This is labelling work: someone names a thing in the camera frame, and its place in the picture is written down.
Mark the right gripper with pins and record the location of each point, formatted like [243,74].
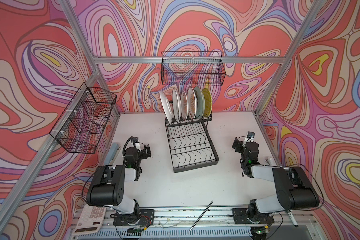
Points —
[239,144]

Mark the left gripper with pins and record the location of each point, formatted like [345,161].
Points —
[142,152]

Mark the black rimmed lettered plate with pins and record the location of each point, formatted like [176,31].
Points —
[166,106]

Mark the yellow striped plate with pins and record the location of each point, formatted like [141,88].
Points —
[208,102]

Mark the pale green flower plate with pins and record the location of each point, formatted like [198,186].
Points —
[201,103]

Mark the white plate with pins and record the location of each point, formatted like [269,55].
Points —
[176,104]

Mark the orange sunburst plate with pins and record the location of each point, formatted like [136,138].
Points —
[192,101]
[184,102]

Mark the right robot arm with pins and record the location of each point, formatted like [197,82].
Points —
[293,188]

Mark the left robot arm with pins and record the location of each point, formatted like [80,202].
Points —
[108,183]

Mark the light blue sponge block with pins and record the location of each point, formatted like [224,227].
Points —
[112,153]

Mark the small white table clip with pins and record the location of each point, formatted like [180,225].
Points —
[270,161]

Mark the metal rod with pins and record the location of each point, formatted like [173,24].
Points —
[200,216]

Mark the black marker pen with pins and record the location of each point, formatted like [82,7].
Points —
[292,218]

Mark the white calculator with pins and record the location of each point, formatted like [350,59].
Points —
[90,221]

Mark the black wire dish rack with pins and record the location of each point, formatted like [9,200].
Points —
[190,144]

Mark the left wall wire basket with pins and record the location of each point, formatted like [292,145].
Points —
[88,113]

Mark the wall wire basket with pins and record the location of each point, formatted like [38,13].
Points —
[196,68]
[88,113]

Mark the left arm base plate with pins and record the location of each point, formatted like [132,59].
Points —
[140,218]

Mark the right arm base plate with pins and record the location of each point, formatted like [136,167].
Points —
[244,216]

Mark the back wall wire basket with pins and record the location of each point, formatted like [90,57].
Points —
[196,68]

